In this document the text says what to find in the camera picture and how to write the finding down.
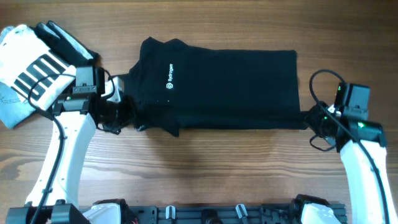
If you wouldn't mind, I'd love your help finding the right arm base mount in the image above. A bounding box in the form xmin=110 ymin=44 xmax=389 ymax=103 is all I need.
xmin=289 ymin=194 xmax=341 ymax=224

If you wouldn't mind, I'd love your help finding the black polo shirt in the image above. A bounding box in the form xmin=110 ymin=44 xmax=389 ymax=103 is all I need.
xmin=121 ymin=38 xmax=305 ymax=136

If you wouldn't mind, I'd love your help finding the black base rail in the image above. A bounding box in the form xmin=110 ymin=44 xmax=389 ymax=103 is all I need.
xmin=81 ymin=203 xmax=348 ymax=224

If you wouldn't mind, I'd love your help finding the folded white striped shirt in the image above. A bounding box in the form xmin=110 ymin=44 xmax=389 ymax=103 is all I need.
xmin=1 ymin=24 xmax=76 ymax=110

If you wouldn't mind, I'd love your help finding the folded grey shirt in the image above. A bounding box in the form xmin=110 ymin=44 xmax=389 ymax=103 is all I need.
xmin=0 ymin=83 xmax=35 ymax=129

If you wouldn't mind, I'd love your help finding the folded black shirt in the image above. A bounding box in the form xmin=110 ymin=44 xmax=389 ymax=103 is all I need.
xmin=34 ymin=21 xmax=99 ymax=67

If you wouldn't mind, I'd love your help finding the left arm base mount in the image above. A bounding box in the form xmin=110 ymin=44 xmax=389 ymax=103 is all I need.
xmin=83 ymin=199 xmax=135 ymax=224

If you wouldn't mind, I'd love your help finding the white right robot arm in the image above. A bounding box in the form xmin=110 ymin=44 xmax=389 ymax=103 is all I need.
xmin=304 ymin=82 xmax=397 ymax=223

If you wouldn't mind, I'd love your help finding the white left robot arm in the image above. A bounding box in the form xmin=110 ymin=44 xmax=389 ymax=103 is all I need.
xmin=6 ymin=67 xmax=138 ymax=223

